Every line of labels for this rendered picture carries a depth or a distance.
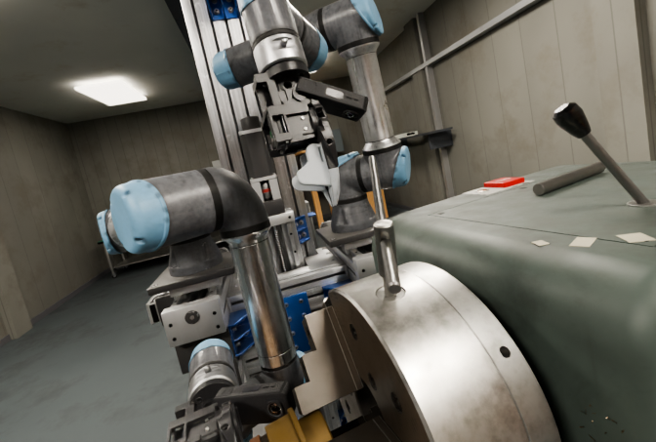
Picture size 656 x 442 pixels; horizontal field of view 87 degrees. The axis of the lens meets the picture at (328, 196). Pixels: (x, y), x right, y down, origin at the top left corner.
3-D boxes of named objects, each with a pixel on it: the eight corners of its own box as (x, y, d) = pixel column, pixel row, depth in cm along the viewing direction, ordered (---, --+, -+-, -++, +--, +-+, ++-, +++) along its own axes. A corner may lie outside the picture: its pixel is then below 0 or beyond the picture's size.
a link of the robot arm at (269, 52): (296, 60, 58) (307, 28, 50) (304, 86, 57) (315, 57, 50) (251, 65, 55) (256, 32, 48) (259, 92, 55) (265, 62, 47)
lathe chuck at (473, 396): (381, 393, 64) (361, 237, 55) (538, 614, 36) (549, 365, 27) (337, 415, 61) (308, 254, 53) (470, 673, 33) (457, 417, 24)
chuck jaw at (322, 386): (375, 380, 47) (342, 297, 52) (387, 377, 43) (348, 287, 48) (299, 416, 44) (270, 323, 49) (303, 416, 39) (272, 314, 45)
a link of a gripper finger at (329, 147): (321, 176, 51) (305, 121, 52) (332, 173, 52) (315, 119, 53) (330, 166, 47) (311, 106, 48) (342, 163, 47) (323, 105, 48)
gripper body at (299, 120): (270, 163, 53) (250, 92, 55) (322, 152, 56) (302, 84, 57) (278, 145, 46) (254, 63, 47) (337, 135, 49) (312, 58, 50)
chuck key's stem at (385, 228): (403, 319, 39) (394, 224, 36) (384, 320, 40) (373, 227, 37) (401, 307, 42) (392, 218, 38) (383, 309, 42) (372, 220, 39)
